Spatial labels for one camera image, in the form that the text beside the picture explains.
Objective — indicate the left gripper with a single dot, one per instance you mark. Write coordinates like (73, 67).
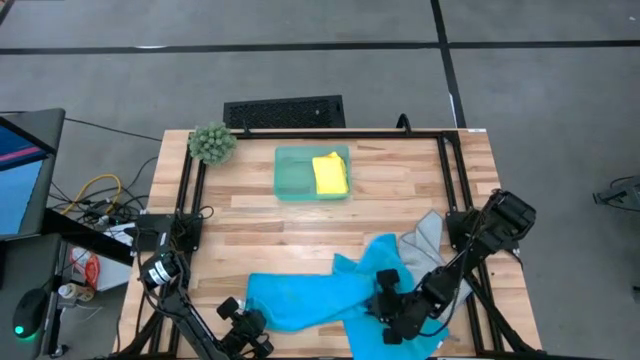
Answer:
(242, 327)

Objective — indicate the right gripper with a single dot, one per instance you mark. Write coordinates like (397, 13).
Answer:
(400, 310)

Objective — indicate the blue microfiber towel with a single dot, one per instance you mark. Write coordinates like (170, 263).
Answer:
(300, 300)

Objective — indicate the blue towel with white tag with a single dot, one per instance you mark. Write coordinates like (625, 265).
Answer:
(372, 252)

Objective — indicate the grey waffle-weave towel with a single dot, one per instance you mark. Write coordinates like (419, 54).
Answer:
(425, 235)

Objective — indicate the yellow microfiber towel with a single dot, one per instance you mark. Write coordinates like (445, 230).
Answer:
(330, 175)

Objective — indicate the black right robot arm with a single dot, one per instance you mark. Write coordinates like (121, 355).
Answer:
(480, 245)

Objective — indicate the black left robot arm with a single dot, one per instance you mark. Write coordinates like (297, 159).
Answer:
(180, 310)

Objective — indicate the green translucent plastic bin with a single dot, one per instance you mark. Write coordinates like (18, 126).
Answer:
(292, 175)

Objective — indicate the white power adapter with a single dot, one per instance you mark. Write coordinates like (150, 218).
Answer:
(120, 234)

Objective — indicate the red and white bag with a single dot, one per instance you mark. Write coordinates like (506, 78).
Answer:
(92, 270)

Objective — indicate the green artificial potted plant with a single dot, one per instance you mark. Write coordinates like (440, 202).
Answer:
(212, 144)

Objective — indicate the beige tape roll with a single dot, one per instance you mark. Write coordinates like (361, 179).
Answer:
(75, 292)

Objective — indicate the black perforated grille box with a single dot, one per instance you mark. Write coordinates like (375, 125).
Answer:
(285, 112)

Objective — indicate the black computer mouse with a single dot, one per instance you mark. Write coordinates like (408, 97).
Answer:
(29, 315)

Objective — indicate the black side desk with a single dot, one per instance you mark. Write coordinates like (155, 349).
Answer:
(30, 270)

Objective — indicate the computer monitor with blue screen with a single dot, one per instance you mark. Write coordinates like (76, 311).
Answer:
(20, 190)

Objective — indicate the black aluminium table frame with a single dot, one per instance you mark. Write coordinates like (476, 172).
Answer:
(325, 135)

